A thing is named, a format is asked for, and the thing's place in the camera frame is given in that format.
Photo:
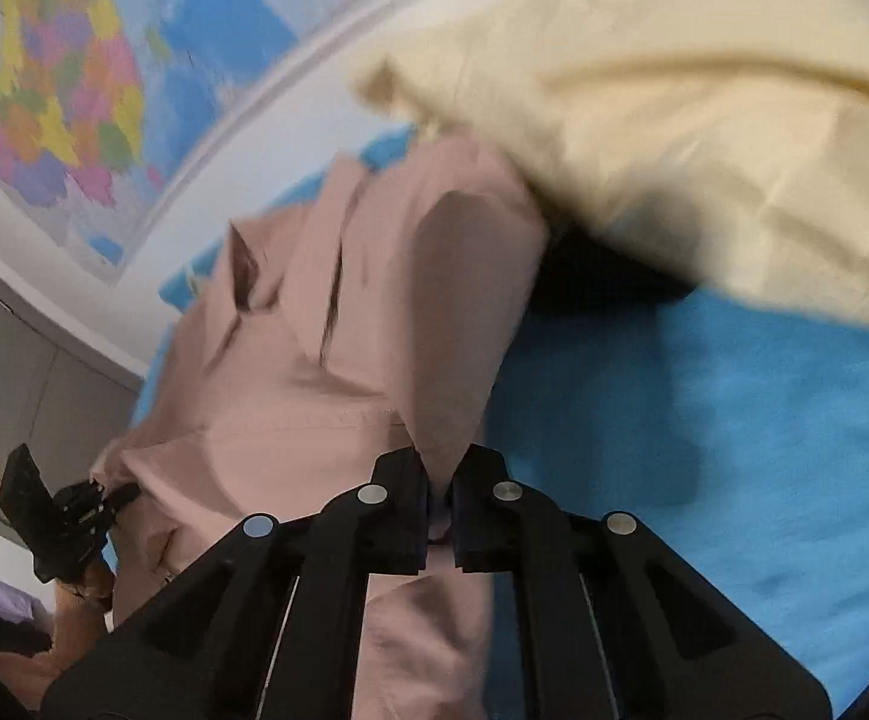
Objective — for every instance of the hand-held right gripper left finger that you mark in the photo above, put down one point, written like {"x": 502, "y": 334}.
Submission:
{"x": 404, "y": 517}

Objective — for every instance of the large colourful wall map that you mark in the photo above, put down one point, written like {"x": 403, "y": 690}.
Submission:
{"x": 82, "y": 90}

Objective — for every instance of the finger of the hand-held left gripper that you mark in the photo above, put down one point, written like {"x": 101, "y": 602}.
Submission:
{"x": 121, "y": 496}

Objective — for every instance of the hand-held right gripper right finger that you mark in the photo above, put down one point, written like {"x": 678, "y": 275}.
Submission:
{"x": 479, "y": 517}

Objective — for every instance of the person's left hand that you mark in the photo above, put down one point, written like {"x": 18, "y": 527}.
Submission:
{"x": 86, "y": 596}

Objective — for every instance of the grey wardrobe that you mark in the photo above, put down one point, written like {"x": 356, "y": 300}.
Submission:
{"x": 22, "y": 382}

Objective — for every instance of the blue floral bed sheet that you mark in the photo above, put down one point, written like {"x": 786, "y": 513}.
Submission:
{"x": 689, "y": 450}

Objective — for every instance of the cream yellow garment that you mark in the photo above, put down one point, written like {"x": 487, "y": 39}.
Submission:
{"x": 689, "y": 105}

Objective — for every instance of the pink garment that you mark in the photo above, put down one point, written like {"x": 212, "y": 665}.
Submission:
{"x": 344, "y": 330}

